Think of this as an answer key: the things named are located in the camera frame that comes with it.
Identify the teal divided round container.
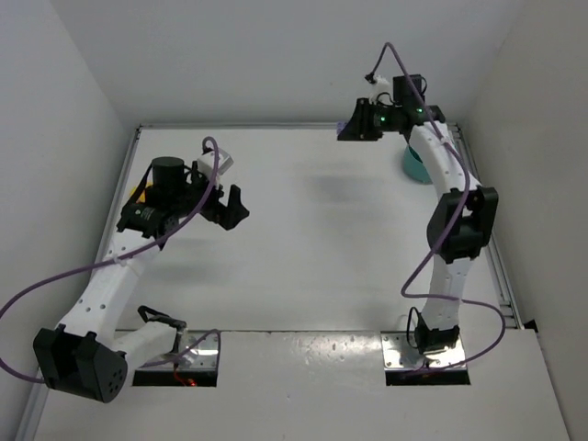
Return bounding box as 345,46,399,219
401,145,432,185

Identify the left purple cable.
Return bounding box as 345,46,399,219
0,135,221,383

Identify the aluminium frame rail left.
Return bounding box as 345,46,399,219
13,332,65,441

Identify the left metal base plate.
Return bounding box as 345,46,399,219
140,331,221,373

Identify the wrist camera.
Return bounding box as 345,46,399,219
197,149,234,178
368,74,392,104

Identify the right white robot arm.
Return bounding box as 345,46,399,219
337,73,499,354

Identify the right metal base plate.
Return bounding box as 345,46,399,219
380,332,466,373

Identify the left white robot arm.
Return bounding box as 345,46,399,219
33,149,249,403

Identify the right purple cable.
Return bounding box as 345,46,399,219
365,41,508,376

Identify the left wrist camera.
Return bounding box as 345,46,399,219
197,149,234,178

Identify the metal base plate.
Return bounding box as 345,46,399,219
140,331,221,373
380,332,466,373

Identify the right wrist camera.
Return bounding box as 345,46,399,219
368,74,392,104

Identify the yellow lego plate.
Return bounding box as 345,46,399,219
129,182,151,203

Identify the purple cable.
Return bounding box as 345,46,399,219
365,41,508,376
0,135,221,383

